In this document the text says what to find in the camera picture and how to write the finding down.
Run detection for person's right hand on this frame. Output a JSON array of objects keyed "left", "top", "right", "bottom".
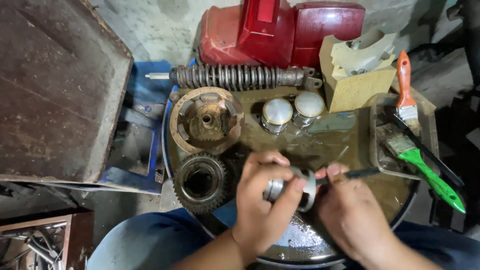
[{"left": 314, "top": 162, "right": 394, "bottom": 263}]

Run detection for person's left hand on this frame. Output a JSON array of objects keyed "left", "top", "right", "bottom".
[{"left": 232, "top": 151, "right": 309, "bottom": 256}]

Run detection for black thin hand tool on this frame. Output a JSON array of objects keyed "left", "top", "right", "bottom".
[{"left": 316, "top": 167, "right": 382, "bottom": 186}]

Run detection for grey metal piston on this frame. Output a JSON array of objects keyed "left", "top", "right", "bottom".
[{"left": 262, "top": 166, "right": 318, "bottom": 213}]

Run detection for dark toothed gear wheel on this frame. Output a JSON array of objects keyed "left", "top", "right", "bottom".
[{"left": 173, "top": 152, "right": 229, "bottom": 215}]

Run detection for clear plastic container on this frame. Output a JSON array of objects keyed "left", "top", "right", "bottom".
[{"left": 369, "top": 92, "right": 440, "bottom": 181}]

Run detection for round oily metal drum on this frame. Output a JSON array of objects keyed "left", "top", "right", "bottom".
[{"left": 162, "top": 60, "right": 421, "bottom": 269}]

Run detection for silver metal piston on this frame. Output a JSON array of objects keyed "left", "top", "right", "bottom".
[
  {"left": 292, "top": 91, "right": 325, "bottom": 129},
  {"left": 260, "top": 98, "right": 293, "bottom": 135}
]

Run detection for rusty round clutch housing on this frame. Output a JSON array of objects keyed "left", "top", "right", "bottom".
[{"left": 169, "top": 87, "right": 245, "bottom": 155}]

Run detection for person's blue trousers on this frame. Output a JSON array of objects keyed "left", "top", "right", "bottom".
[{"left": 86, "top": 208, "right": 480, "bottom": 270}]

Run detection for rusty coil shock absorber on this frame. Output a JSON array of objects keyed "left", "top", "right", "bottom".
[{"left": 145, "top": 63, "right": 323, "bottom": 92}]

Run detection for tan plastic cover piece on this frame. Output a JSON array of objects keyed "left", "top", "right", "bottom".
[{"left": 319, "top": 30, "right": 398, "bottom": 113}]

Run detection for red motorcycle body panel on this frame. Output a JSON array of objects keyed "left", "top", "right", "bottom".
[{"left": 198, "top": 0, "right": 366, "bottom": 70}]

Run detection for wooden box of tools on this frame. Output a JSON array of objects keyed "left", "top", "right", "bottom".
[{"left": 0, "top": 211, "right": 95, "bottom": 270}]

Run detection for rusty brown metal box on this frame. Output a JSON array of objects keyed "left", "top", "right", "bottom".
[{"left": 0, "top": 0, "right": 134, "bottom": 184}]

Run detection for green handled paint brush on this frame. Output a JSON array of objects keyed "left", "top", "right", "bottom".
[{"left": 385, "top": 134, "right": 467, "bottom": 215}]

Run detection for black handled brush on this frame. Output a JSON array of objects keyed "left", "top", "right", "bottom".
[{"left": 383, "top": 106, "right": 466, "bottom": 188}]

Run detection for orange handled paint brush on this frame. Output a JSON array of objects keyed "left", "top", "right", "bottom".
[{"left": 396, "top": 50, "right": 421, "bottom": 136}]

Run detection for blue metal frame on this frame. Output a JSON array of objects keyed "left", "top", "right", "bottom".
[{"left": 98, "top": 61, "right": 174, "bottom": 195}]

